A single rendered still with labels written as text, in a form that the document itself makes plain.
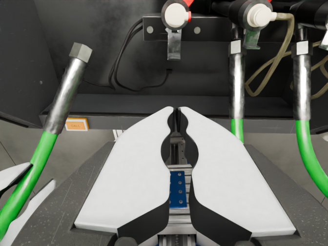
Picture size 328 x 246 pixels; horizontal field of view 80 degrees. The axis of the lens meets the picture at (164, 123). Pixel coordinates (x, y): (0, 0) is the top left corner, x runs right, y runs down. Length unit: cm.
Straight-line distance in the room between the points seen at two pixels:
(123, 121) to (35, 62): 24
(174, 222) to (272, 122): 47
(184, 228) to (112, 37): 66
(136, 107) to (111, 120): 7
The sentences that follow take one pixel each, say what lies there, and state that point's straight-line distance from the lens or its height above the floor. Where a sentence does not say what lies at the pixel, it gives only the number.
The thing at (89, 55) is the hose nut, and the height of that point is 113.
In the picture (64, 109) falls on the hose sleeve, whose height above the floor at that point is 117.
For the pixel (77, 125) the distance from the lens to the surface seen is 50.
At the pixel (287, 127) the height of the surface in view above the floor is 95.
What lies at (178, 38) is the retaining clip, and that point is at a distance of 23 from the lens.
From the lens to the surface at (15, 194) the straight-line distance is 23.
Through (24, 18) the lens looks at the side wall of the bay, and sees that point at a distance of 55.
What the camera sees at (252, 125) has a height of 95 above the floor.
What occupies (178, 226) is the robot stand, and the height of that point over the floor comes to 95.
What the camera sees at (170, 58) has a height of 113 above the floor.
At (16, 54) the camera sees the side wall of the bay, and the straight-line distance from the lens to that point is 51.
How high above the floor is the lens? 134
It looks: 57 degrees down
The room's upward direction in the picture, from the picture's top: 177 degrees counter-clockwise
